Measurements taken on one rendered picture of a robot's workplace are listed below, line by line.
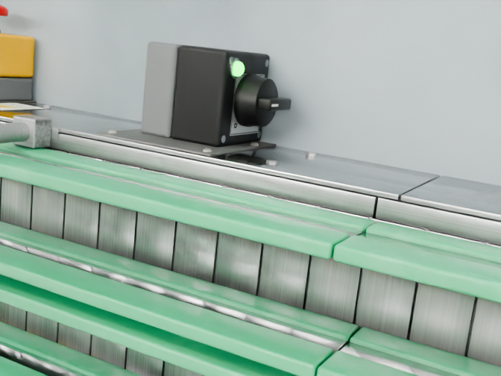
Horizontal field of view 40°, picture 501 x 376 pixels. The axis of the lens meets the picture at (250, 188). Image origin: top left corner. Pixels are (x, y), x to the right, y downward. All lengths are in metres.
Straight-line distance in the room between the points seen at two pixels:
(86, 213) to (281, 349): 0.24
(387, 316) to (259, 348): 0.10
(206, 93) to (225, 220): 0.18
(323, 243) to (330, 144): 0.23
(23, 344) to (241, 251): 0.23
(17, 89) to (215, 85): 0.29
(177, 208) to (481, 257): 0.19
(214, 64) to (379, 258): 0.25
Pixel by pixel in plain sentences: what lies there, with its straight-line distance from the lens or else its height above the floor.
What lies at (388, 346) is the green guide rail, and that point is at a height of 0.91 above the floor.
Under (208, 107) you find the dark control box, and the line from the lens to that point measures 0.57.
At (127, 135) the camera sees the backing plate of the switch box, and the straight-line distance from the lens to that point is 0.58.
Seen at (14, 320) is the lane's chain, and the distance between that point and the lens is 0.68.
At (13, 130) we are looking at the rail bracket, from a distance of 0.59.
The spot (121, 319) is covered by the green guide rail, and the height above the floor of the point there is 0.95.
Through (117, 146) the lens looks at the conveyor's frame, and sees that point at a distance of 0.57.
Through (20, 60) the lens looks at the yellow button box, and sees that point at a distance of 0.78.
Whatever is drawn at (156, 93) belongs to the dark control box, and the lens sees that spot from 0.59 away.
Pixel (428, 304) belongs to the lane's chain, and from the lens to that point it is 0.47.
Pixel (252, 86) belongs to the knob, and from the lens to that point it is 0.57.
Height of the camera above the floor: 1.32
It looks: 61 degrees down
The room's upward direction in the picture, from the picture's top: 105 degrees counter-clockwise
